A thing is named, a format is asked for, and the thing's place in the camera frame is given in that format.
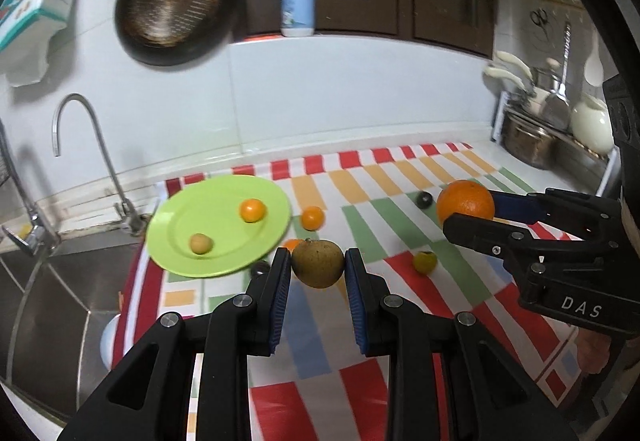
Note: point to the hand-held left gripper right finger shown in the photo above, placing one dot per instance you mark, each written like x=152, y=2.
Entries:
x=356, y=301

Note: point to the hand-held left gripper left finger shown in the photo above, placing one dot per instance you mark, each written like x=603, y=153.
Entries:
x=282, y=301

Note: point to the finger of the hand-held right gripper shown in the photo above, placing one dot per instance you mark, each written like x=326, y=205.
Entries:
x=475, y=233
x=515, y=207

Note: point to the large orange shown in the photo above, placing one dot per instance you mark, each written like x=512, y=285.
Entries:
x=465, y=203

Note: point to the dark round fruit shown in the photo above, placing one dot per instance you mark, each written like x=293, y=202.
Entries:
x=258, y=268
x=424, y=199

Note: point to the brown round fruit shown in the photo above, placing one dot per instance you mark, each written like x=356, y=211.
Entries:
x=317, y=263

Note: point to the small orange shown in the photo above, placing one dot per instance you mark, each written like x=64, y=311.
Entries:
x=294, y=244
x=252, y=210
x=312, y=217

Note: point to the green round fruit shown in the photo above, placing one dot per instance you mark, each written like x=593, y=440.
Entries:
x=425, y=262

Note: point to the green plate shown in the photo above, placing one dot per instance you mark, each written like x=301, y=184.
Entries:
x=220, y=231

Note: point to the small tan fruit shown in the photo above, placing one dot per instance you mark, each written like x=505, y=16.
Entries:
x=201, y=243

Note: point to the person's right hand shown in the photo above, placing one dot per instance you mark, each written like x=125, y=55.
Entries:
x=595, y=356

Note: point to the steel cooking pot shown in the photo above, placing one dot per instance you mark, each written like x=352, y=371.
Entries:
x=527, y=143

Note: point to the striped colourful tablecloth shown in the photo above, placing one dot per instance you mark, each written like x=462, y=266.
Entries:
x=390, y=231

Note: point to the steel pot rack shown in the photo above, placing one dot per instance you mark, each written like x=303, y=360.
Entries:
x=590, y=161

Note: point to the steel spatula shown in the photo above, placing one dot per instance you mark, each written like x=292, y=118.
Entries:
x=557, y=111

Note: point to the white teapot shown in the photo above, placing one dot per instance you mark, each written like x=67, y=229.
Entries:
x=590, y=126

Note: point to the white ladle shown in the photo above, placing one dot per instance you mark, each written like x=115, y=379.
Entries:
x=595, y=66

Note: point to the white round container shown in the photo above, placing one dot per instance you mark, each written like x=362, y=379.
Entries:
x=107, y=341

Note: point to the black scissors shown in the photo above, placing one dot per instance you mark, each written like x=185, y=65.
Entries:
x=539, y=18

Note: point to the steel sink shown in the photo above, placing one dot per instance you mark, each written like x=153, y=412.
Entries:
x=60, y=306

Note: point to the thin gooseneck faucet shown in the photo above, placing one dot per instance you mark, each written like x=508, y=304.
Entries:
x=107, y=161

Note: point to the large steel kitchen faucet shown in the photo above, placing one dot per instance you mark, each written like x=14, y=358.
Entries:
x=30, y=221

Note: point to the orange lid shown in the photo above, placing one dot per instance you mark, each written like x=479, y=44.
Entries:
x=265, y=36

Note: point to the black frying pan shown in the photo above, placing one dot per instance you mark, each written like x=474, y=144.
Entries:
x=175, y=6

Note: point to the teal paper towel pack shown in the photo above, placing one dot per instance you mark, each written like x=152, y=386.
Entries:
x=35, y=6

